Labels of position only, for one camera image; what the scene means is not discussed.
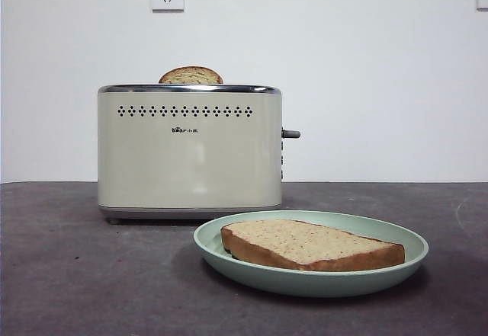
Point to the pale green round plate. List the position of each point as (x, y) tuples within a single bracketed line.
[(309, 282)]

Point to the grey toaster lever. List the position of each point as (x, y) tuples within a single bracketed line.
[(292, 134)]

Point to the cream two-slot toaster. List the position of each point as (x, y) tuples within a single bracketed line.
[(190, 160)]

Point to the toasted bread slice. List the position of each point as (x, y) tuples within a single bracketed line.
[(190, 75), (301, 242)]

